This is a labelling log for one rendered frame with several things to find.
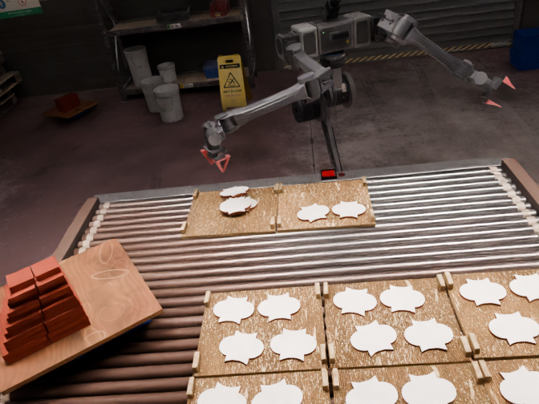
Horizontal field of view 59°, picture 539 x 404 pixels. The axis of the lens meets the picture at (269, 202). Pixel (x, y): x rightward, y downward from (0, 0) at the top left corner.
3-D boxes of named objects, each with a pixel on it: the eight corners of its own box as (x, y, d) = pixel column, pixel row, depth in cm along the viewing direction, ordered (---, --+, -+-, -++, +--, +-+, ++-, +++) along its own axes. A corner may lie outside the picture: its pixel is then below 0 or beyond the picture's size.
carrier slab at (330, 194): (279, 188, 230) (279, 186, 229) (365, 182, 225) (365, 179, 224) (277, 232, 201) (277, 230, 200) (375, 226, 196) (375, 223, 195)
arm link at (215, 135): (233, 128, 198) (226, 111, 193) (241, 139, 189) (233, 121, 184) (207, 140, 198) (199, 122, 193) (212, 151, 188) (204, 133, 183)
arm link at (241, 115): (317, 93, 201) (310, 70, 195) (322, 98, 197) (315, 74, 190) (224, 133, 199) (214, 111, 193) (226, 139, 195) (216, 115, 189)
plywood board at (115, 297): (-15, 298, 173) (-18, 295, 172) (117, 240, 193) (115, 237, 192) (3, 396, 136) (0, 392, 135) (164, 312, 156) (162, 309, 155)
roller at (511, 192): (91, 233, 226) (87, 225, 223) (516, 195, 209) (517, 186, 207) (87, 240, 222) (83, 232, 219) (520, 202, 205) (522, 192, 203)
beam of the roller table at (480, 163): (98, 204, 251) (94, 194, 248) (504, 166, 234) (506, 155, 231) (92, 213, 244) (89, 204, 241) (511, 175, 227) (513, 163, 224)
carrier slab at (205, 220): (196, 195, 234) (196, 191, 233) (279, 189, 229) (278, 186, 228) (181, 239, 205) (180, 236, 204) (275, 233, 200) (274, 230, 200)
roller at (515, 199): (87, 240, 221) (83, 232, 219) (520, 202, 205) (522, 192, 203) (83, 247, 217) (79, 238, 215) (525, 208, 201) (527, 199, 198)
